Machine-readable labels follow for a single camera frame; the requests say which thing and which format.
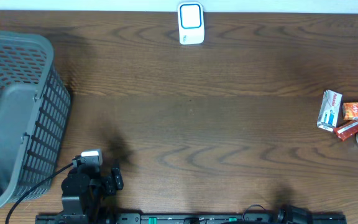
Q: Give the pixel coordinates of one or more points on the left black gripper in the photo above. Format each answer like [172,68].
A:
[114,181]

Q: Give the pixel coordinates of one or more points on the white Panadol box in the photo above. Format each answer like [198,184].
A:
[329,111]

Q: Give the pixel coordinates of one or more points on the red Top chocolate bar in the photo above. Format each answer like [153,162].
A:
[347,130]

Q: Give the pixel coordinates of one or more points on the orange small packet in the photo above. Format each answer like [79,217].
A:
[350,111]

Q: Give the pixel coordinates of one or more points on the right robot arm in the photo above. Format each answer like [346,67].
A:
[289,214]

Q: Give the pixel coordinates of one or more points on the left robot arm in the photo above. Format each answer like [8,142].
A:
[85,188]

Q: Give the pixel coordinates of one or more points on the white barcode scanner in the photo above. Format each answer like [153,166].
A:
[190,23]

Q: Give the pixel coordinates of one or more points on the grey plastic basket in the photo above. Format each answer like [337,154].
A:
[34,108]

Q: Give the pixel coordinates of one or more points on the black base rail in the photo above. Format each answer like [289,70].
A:
[135,218]

